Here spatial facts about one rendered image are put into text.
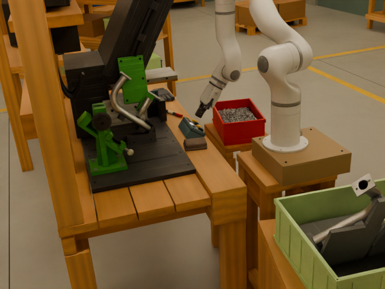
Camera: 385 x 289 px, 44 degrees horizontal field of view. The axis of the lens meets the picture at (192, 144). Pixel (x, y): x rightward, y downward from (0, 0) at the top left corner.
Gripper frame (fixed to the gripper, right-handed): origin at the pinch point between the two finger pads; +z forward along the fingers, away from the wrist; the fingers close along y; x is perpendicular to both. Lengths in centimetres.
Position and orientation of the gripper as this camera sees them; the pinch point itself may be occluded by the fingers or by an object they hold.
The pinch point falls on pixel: (199, 112)
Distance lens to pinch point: 227.9
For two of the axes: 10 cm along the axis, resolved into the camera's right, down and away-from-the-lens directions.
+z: -5.0, 8.4, 2.1
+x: -8.2, -3.8, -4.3
